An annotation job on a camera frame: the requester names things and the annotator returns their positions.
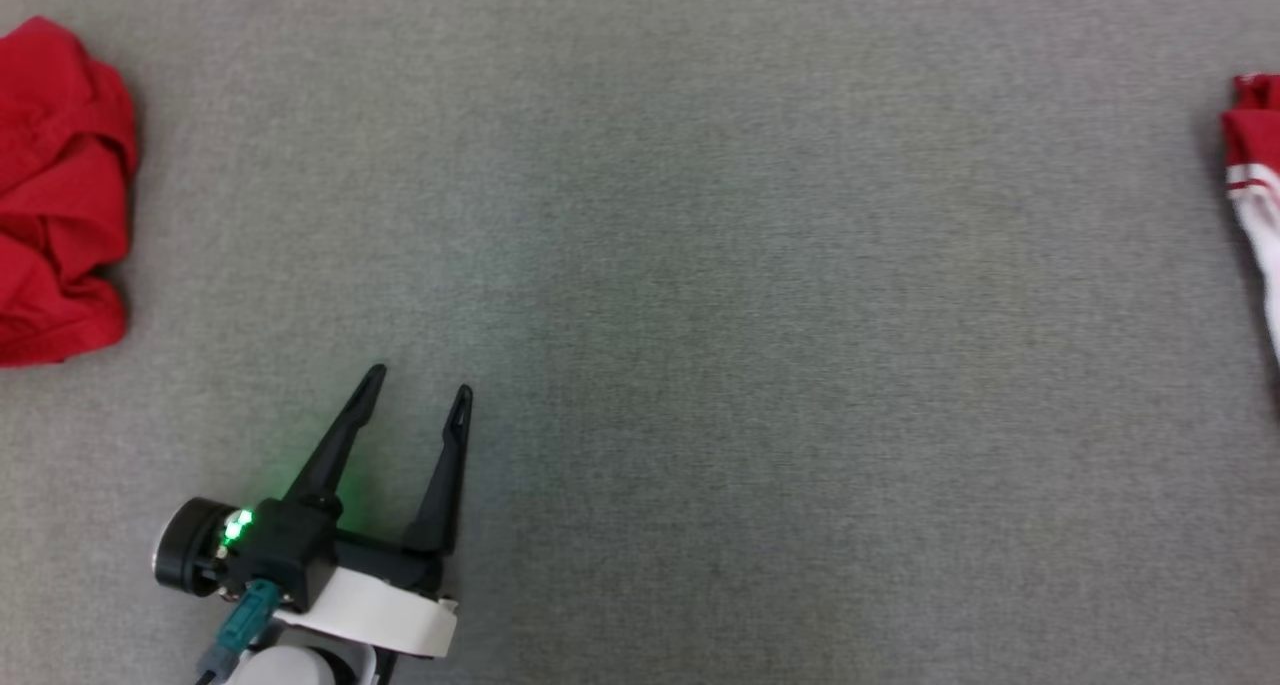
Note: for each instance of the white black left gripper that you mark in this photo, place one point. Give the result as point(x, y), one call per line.
point(385, 610)

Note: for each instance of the red Bulls basketball jersey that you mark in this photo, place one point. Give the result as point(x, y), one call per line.
point(1255, 165)

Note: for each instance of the red shorts with white stripes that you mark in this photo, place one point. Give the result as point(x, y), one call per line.
point(60, 195)

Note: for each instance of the grey fabric sofa seat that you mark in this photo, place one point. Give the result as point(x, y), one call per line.
point(700, 265)

